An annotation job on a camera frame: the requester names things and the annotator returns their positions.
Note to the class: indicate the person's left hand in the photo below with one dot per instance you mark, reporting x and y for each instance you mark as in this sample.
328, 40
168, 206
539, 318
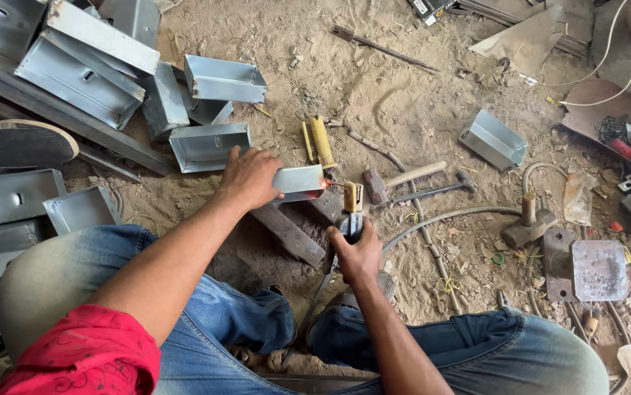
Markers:
249, 178

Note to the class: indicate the sledge hammer head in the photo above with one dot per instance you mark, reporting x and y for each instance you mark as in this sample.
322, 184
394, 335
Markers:
529, 222

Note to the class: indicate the stack of flat steel strips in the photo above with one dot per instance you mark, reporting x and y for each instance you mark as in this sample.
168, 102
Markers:
518, 14

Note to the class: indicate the steel chipping hammer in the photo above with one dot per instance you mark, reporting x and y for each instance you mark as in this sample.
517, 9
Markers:
436, 190

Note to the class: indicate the thin dark steel rod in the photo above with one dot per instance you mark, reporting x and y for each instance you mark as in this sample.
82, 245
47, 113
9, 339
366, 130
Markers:
384, 49

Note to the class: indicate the small red cap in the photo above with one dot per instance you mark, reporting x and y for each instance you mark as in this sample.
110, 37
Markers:
616, 226

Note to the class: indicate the long dark steel beam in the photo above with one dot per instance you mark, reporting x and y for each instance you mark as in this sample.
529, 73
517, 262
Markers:
57, 112

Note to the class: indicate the small printed carton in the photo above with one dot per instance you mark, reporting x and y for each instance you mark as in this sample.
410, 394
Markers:
431, 8

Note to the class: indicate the person's red shirt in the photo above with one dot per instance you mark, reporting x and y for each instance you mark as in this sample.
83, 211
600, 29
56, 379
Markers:
85, 354

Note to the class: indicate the person's right hand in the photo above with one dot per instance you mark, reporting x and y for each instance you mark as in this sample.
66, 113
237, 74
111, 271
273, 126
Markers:
358, 258

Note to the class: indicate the welding electrode rod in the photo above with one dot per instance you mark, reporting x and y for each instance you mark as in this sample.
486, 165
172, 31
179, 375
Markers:
333, 183

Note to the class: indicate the person's grey sandal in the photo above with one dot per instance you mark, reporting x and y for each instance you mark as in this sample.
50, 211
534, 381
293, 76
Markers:
384, 285

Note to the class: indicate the crumpled clear plastic wrapper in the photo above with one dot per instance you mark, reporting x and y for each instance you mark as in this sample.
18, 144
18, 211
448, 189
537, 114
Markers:
578, 197

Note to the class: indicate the rusty flat steel bar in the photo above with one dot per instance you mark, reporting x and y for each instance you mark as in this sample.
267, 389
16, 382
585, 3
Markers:
327, 206
291, 236

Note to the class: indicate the welding electrode holder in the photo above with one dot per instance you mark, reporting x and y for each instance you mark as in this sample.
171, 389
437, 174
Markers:
351, 211

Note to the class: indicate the pile of galvanized boxes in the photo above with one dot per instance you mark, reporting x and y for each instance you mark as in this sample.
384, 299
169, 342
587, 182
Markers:
90, 77

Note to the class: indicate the rusty square steel plate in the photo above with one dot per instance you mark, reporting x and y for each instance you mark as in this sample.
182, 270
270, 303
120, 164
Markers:
600, 271

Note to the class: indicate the rusty round steel plate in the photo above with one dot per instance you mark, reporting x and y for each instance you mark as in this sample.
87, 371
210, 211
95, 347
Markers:
590, 107

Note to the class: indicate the thin yellow stick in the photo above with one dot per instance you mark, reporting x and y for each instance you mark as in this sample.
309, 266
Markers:
308, 142

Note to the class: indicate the ribbed steel rebar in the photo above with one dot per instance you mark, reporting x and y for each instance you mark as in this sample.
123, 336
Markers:
420, 214

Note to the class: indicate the triangular steel sheet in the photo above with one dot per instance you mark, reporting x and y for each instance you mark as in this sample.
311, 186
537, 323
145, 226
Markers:
521, 41

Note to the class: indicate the rusty steel plate with hole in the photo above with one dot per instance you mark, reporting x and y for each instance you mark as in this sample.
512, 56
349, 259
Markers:
557, 263

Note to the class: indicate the person's blue jeans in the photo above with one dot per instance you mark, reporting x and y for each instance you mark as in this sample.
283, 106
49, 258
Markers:
227, 329

